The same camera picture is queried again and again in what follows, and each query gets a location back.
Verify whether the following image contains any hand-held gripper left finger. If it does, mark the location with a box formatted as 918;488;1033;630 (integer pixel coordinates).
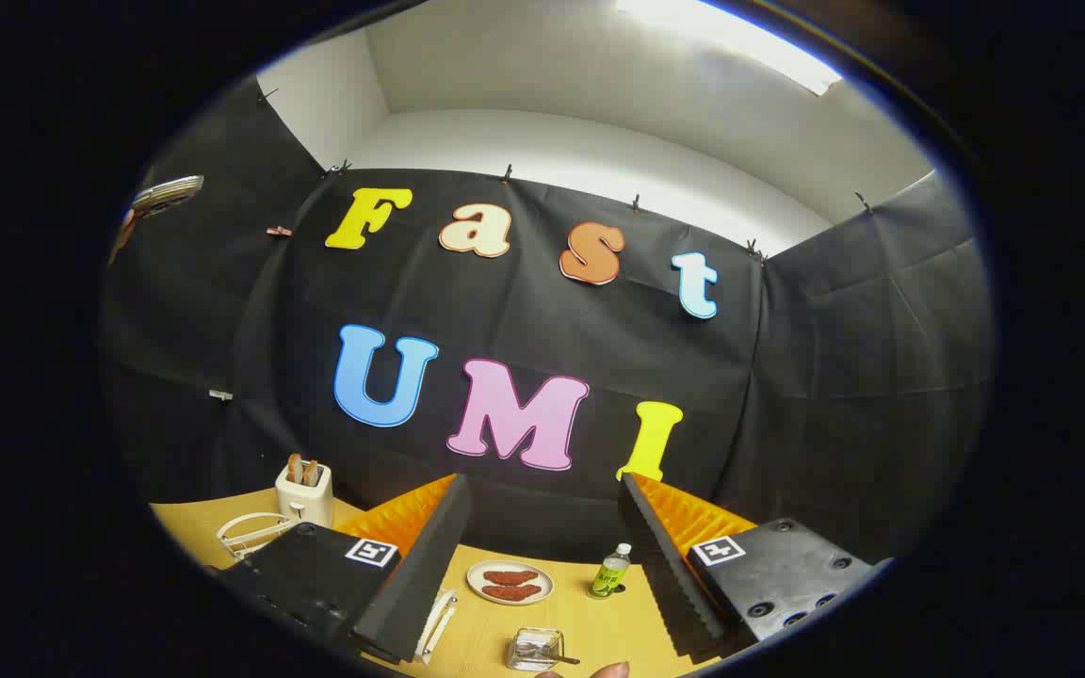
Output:
208;473;473;665

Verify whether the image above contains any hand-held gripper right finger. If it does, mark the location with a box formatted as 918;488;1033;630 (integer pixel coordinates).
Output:
618;473;894;660

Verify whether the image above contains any white wire dish rack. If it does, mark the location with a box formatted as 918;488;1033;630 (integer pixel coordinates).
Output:
216;511;459;662

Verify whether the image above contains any wooden handled spoon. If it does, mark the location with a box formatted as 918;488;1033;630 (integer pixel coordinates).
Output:
516;642;581;666

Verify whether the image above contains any metal wire basket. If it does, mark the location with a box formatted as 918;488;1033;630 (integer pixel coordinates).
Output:
507;628;566;671

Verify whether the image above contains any white round plate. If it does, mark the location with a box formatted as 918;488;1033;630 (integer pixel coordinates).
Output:
466;560;555;605

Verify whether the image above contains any green label drink bottle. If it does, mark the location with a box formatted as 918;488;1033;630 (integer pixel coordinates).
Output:
588;543;633;600

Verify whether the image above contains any white toaster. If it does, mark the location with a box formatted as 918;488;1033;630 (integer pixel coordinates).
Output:
276;461;334;528

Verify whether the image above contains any black backdrop cloth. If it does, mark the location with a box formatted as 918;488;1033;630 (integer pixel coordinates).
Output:
100;80;996;566

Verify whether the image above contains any grey ribbed disc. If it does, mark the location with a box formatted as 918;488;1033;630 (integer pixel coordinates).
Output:
133;174;205;219

